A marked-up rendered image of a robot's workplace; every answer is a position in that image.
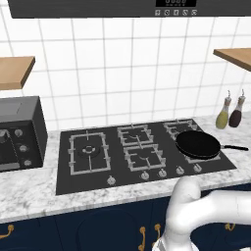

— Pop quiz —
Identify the black gas hob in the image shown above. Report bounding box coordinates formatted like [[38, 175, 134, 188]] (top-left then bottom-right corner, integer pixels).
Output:
[[55, 118, 237, 196]]

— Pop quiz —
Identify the wooden wall shelf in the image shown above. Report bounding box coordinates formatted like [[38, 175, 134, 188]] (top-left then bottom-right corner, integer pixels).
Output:
[[213, 47, 251, 74], [0, 56, 36, 91]]

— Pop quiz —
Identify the black toaster oven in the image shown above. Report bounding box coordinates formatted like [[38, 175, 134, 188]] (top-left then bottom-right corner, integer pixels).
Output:
[[0, 95, 49, 174]]

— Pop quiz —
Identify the gold cupboard handle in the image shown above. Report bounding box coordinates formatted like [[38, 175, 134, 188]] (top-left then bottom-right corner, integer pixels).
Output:
[[138, 226, 147, 251], [0, 224, 15, 240], [151, 223, 162, 249]]

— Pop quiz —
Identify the yellow-green oil bottle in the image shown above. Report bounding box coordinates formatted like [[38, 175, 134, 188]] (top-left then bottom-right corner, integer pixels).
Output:
[[215, 90, 233, 130]]

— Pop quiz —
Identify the navy drawer front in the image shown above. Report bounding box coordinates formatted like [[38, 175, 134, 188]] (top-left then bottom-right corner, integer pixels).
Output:
[[190, 181, 251, 251]]

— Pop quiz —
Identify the dark brown vinegar bottle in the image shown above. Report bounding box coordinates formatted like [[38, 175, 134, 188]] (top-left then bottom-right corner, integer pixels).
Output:
[[227, 88, 246, 128]]

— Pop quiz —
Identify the black frying pan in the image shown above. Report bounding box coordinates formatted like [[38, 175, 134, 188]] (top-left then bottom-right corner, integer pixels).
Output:
[[175, 129, 250, 161]]

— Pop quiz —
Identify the dark grey range hood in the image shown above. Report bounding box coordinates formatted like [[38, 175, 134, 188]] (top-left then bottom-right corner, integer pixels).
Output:
[[7, 0, 251, 20]]

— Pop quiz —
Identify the navy cupboard door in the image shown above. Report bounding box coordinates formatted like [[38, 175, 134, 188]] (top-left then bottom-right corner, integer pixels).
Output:
[[53, 199, 153, 251], [150, 195, 176, 251], [0, 214, 57, 251]]

